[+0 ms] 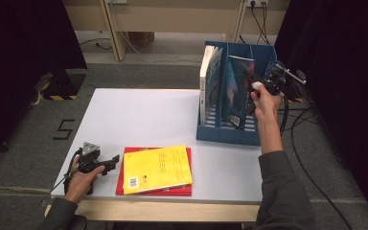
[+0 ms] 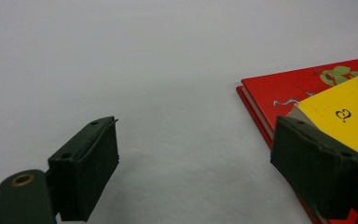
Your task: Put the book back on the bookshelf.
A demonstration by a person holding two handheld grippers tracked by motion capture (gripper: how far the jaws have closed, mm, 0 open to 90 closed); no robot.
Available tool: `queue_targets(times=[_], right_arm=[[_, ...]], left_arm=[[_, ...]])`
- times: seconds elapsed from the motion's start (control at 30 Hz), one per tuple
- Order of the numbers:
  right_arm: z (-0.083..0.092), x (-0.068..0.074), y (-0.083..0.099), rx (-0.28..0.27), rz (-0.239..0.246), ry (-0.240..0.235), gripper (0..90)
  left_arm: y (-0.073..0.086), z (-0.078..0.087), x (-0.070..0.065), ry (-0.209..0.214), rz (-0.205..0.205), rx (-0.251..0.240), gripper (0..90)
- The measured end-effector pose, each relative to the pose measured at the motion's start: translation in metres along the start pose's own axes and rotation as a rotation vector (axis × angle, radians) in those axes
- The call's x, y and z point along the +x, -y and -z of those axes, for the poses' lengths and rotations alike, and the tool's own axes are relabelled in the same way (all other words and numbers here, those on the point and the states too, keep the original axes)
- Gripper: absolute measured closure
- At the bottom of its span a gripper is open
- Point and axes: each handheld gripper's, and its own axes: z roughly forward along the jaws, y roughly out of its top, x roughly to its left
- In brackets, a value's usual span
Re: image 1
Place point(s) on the cardboard box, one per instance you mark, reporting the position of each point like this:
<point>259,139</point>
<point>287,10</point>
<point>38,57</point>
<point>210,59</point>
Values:
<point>141,39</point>

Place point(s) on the person's left hand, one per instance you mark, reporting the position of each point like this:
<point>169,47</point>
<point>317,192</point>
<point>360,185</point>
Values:
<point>80,187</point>

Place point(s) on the white wall power outlet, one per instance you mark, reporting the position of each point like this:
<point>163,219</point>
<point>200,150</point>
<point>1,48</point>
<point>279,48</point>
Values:
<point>257,2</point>

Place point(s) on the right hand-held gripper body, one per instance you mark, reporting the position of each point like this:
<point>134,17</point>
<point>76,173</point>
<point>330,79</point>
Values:
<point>276,80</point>

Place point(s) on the stand base with hazard tape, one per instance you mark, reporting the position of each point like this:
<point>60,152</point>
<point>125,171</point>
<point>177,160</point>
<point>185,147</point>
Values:
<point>295,92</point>
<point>62,84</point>

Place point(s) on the yellow book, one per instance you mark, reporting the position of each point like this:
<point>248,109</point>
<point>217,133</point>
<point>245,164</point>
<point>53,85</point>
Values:
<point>156,169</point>

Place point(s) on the blue plastic file rack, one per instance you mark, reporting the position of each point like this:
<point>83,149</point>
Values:
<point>223,135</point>

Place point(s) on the person's right hand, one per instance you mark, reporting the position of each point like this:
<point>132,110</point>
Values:
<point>266,103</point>

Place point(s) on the red hardcover book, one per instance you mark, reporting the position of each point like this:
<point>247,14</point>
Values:
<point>120,179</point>

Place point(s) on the black curtain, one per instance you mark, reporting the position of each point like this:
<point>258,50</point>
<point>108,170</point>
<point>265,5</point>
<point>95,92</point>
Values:
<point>341,80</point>
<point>19,64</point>

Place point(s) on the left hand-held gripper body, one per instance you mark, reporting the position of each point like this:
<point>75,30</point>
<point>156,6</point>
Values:
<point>87,159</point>

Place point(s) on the dark blue book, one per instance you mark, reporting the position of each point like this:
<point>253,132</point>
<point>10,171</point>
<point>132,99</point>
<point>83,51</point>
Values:
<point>236,96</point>

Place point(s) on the beige wooden desk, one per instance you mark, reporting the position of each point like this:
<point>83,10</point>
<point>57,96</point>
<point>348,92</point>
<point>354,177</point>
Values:
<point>179,16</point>

